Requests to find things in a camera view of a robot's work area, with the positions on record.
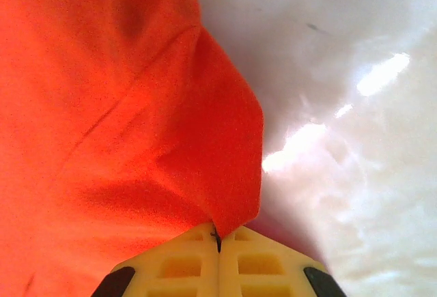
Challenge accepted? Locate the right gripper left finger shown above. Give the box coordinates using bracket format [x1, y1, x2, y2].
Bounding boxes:
[90, 223, 220, 297]

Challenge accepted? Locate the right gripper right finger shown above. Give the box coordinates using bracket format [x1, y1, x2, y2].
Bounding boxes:
[218, 225, 349, 297]

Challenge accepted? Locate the orange t-shirt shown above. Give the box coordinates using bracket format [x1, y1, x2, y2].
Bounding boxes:
[0, 0, 264, 297]

